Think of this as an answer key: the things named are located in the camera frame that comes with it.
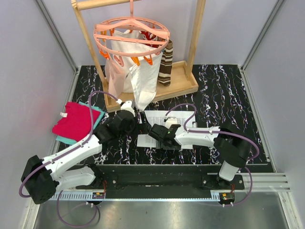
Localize white printed text sheet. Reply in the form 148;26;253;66
137;110;193;149

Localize red white patterned cloth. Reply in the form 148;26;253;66
140;31;159;48

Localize aluminium frame rail left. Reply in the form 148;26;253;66
33;0;81;74

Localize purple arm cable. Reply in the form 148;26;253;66
164;104;260;207
19;90;120;226

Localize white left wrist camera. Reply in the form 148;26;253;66
120;100;135;117

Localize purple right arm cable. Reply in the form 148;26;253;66
164;104;260;207

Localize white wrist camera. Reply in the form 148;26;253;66
164;117;178;129
120;100;135;117

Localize wooden drying rack frame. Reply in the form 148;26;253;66
71;0;205;109

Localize pink round clip hanger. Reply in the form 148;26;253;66
93;0;170;66

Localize pink hanging cloth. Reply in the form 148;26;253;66
104;60;126;97

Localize brown striped sock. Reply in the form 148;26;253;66
158;40;173;86

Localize white hanging towel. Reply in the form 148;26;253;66
110;30;163;111

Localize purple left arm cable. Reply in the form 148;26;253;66
19;90;120;226

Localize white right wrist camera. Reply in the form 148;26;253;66
164;117;178;129

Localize teal folded cloth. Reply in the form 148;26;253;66
56;102;105;145

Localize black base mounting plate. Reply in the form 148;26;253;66
76;165;245;201

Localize red folded shirt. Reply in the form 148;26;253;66
52;102;91;141

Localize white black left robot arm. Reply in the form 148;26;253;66
21;110;151;204

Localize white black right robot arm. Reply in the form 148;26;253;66
148;124;254;189

